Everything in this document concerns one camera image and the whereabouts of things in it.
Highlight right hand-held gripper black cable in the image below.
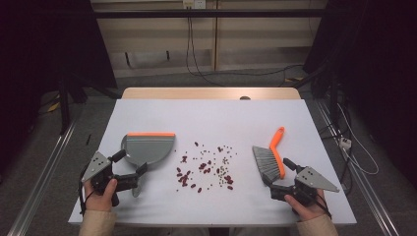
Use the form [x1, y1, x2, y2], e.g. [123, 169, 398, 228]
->
[314, 191, 332, 220]

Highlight red kidney beans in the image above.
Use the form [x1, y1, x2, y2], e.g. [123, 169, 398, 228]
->
[176, 141, 234, 194]

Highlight dark curtain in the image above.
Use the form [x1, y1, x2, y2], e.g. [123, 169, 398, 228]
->
[303, 0, 417, 178]
[0, 0, 118, 171]

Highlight white cable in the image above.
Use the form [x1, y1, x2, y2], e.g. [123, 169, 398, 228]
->
[336, 102, 381, 176]

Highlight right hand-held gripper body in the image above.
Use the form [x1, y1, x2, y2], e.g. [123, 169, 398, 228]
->
[270, 166, 340, 207]

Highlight orange brush with grey bristles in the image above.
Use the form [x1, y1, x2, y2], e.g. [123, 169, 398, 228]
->
[252, 126, 286, 186]

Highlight black power cable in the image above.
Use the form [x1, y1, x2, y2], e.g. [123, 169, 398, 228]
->
[189, 8, 304, 78]
[185, 8, 227, 88]

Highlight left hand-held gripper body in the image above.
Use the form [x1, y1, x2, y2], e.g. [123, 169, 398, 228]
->
[81, 150, 140, 207]

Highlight wooden table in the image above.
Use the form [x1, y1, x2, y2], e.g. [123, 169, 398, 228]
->
[121, 87, 302, 101]

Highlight person's grey trousers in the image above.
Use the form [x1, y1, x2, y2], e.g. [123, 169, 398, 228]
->
[163, 226, 293, 236]

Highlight small green mung beans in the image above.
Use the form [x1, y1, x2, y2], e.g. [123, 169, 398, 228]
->
[176, 141, 238, 191]

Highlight black metal stand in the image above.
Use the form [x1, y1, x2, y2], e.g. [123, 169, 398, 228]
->
[328, 70, 339, 124]
[58, 75, 72, 136]

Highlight grey dustpan with orange edge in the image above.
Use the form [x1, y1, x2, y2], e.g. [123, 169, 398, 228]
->
[120, 132, 177, 199]

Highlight person's right hand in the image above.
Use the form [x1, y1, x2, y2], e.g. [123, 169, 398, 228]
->
[284, 190, 330, 222]

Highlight person's left hand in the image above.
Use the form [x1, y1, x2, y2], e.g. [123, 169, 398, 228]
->
[83, 178, 118, 212]

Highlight aluminium floor rail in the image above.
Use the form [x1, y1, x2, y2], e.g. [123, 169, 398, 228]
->
[7, 119, 78, 236]
[314, 99, 401, 236]

